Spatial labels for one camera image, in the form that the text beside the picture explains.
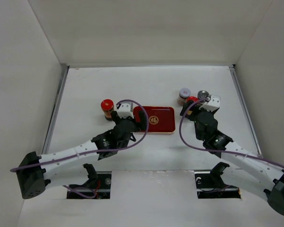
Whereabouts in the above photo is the red-lid chili sauce jar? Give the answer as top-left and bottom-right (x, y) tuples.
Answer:
(100, 99), (114, 121)

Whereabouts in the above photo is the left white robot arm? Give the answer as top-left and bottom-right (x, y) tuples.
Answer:
(11, 109), (149, 200)

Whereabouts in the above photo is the white-lid paste jar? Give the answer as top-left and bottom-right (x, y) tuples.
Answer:
(177, 87), (191, 105)

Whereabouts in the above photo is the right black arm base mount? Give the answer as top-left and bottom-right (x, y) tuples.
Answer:
(195, 162), (235, 193)

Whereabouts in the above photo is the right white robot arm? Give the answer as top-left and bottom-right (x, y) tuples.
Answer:
(180, 98), (284, 216)

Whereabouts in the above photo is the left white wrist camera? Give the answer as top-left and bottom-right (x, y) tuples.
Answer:
(116, 102), (134, 119)

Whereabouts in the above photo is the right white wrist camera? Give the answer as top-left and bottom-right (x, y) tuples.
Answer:
(203, 95), (221, 112)

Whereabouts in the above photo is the red lacquer tray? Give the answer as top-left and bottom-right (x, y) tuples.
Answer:
(143, 106), (176, 134)

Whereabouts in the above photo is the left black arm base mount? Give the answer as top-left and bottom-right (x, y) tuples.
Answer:
(69, 164), (99, 199)

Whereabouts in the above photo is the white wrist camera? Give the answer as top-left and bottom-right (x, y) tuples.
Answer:
(203, 95), (221, 112)
(116, 102), (134, 119)

